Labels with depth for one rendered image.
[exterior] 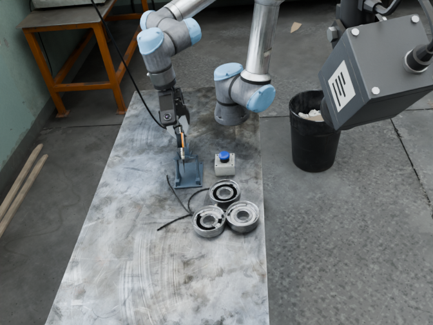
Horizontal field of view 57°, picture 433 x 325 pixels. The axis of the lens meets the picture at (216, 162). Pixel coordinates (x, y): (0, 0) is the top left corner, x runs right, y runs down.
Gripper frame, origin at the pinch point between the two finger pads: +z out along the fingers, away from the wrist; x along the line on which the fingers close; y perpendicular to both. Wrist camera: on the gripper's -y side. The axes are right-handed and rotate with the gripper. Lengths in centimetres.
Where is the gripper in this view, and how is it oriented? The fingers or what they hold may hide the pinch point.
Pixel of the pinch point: (180, 135)
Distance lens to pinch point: 133.4
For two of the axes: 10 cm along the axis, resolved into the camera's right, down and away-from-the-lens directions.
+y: -0.7, -6.5, 7.6
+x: -9.8, 2.0, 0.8
